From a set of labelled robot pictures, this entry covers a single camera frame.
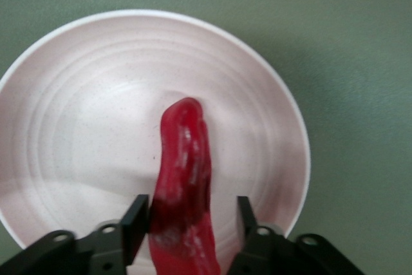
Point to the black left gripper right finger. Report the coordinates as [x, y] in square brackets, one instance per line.
[283, 259]

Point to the pink round plate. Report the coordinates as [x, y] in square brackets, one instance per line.
[80, 127]

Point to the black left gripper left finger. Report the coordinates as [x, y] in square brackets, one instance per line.
[64, 255]

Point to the red chili pepper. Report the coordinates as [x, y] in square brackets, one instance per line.
[185, 165]

